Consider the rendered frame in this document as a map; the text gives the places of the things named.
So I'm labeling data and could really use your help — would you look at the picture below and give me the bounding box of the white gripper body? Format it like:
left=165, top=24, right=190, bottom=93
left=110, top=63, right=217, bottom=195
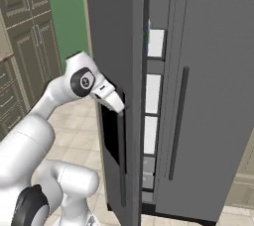
left=94, top=89, right=126, bottom=114

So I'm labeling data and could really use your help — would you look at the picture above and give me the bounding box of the olive cupboard run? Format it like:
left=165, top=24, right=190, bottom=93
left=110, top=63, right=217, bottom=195
left=0, top=0, right=64, bottom=141

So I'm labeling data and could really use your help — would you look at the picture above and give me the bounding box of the dark freezer door handle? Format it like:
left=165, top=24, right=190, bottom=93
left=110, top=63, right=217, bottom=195
left=117, top=87, right=131, bottom=209

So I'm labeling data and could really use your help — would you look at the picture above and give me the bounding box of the beige cupboard run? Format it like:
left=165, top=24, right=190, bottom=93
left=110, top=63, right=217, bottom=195
left=223, top=127, right=254, bottom=210

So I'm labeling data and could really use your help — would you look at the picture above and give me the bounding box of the grey fridge door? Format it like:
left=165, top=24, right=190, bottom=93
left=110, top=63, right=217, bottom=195
left=154, top=0, right=254, bottom=223

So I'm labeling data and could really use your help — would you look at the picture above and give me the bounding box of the grey freezer door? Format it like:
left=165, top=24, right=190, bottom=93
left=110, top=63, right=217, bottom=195
left=84, top=0, right=146, bottom=226

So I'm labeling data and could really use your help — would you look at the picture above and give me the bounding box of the dark fridge door handle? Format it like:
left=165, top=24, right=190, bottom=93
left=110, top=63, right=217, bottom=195
left=168, top=65, right=191, bottom=181

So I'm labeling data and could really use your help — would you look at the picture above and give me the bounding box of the grey fridge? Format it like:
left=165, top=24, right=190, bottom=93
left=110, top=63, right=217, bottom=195
left=81, top=0, right=254, bottom=226

